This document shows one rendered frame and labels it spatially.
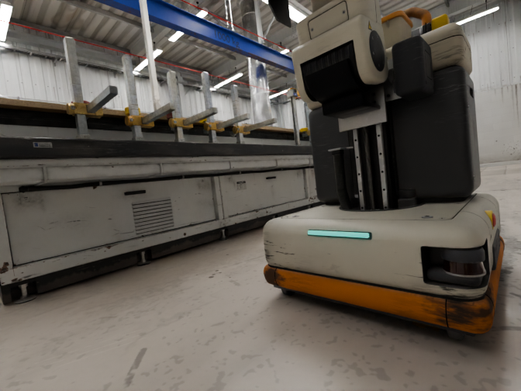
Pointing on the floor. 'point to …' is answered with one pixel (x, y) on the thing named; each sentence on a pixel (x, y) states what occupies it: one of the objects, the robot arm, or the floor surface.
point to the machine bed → (130, 207)
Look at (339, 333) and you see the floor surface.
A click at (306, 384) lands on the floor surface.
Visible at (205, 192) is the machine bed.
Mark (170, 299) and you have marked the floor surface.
